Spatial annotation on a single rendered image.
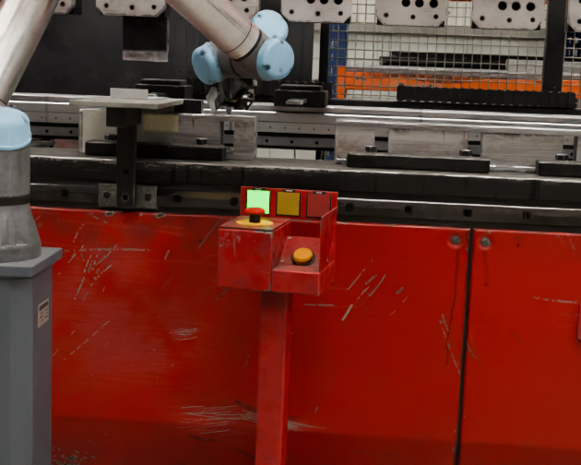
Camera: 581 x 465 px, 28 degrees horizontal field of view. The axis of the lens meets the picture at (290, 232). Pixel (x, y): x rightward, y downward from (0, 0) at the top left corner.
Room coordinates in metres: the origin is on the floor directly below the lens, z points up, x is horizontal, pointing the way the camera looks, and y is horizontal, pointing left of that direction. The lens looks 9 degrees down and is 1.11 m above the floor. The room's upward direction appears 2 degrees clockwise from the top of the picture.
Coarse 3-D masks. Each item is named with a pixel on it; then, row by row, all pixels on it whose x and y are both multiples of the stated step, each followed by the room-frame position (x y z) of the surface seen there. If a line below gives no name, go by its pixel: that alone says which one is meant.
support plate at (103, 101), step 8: (104, 96) 2.54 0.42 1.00; (72, 104) 2.29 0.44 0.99; (80, 104) 2.29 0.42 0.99; (88, 104) 2.29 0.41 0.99; (96, 104) 2.29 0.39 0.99; (104, 104) 2.29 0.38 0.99; (112, 104) 2.29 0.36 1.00; (120, 104) 2.28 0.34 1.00; (128, 104) 2.28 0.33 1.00; (136, 104) 2.28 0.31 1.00; (144, 104) 2.28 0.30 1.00; (152, 104) 2.28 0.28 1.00; (160, 104) 2.30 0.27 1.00; (168, 104) 2.37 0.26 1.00; (176, 104) 2.46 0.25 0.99
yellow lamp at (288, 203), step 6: (282, 192) 2.30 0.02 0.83; (282, 198) 2.30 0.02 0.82; (288, 198) 2.30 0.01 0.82; (294, 198) 2.29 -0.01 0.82; (282, 204) 2.30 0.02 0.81; (288, 204) 2.30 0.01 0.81; (294, 204) 2.29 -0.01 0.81; (282, 210) 2.30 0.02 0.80; (288, 210) 2.30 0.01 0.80; (294, 210) 2.29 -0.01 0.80
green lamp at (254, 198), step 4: (248, 192) 2.31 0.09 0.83; (252, 192) 2.31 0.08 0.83; (256, 192) 2.31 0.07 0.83; (260, 192) 2.31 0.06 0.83; (264, 192) 2.31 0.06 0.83; (268, 192) 2.30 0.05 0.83; (248, 196) 2.31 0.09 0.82; (252, 196) 2.31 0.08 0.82; (256, 196) 2.31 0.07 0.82; (260, 196) 2.31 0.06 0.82; (264, 196) 2.31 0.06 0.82; (268, 196) 2.30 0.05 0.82; (248, 200) 2.31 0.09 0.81; (252, 200) 2.31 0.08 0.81; (256, 200) 2.31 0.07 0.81; (260, 200) 2.31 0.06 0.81; (264, 200) 2.31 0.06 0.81; (268, 200) 2.30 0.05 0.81; (248, 204) 2.31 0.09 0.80; (252, 204) 2.31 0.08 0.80; (256, 204) 2.31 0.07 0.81; (260, 204) 2.31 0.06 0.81; (264, 204) 2.31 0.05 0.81; (268, 204) 2.31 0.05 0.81; (264, 208) 2.31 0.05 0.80; (268, 208) 2.31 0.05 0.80
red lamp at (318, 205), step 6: (312, 198) 2.29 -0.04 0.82; (318, 198) 2.28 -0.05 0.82; (324, 198) 2.28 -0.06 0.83; (312, 204) 2.29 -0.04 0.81; (318, 204) 2.28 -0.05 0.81; (324, 204) 2.28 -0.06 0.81; (312, 210) 2.29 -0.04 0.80; (318, 210) 2.28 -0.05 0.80; (324, 210) 2.28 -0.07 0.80; (312, 216) 2.29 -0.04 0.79; (318, 216) 2.28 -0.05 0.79
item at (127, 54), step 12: (132, 24) 2.56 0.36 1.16; (144, 24) 2.55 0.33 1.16; (156, 24) 2.55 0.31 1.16; (168, 24) 2.56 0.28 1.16; (132, 36) 2.56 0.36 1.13; (144, 36) 2.55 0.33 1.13; (156, 36) 2.55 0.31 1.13; (168, 36) 2.56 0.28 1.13; (132, 48) 2.56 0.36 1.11; (144, 48) 2.55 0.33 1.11; (156, 48) 2.55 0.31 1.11; (168, 48) 2.56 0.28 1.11; (144, 60) 2.56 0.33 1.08; (156, 60) 2.56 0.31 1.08
